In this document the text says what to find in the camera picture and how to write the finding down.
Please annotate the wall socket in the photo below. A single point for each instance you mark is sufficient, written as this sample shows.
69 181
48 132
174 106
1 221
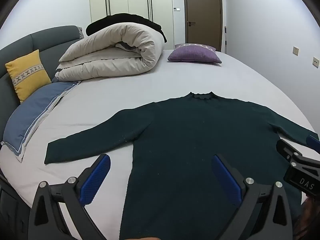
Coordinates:
316 62
296 50

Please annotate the bed with white sheet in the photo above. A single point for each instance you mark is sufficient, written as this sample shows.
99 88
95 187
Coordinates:
105 97

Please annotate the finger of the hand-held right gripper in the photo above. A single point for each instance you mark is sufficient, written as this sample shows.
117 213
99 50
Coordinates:
315 143
287 150

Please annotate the blue pillow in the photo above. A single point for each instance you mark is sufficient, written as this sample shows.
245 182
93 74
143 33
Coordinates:
32 112

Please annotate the person's right forearm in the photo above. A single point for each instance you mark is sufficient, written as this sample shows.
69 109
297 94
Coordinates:
308 217

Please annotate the yellow throw pillow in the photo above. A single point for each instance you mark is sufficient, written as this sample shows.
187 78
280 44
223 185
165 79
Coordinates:
27 77

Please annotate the grey upholstered headboard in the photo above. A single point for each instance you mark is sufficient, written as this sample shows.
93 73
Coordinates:
50 40

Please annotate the dark green sweater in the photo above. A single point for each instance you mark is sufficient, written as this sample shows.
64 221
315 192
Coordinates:
187 142

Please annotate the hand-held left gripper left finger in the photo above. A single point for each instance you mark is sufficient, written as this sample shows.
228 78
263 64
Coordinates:
96 177

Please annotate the brown wooden door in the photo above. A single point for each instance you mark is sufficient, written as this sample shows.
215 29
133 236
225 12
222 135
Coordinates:
203 12

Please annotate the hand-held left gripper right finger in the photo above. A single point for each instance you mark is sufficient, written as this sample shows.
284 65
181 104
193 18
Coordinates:
226 177

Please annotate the rolled beige duvet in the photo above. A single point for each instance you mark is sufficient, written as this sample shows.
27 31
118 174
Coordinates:
120 52

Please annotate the purple throw pillow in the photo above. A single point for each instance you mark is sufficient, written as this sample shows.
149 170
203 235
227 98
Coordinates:
192 53

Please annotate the black cloth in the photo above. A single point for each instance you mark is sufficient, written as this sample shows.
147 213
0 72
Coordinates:
125 18

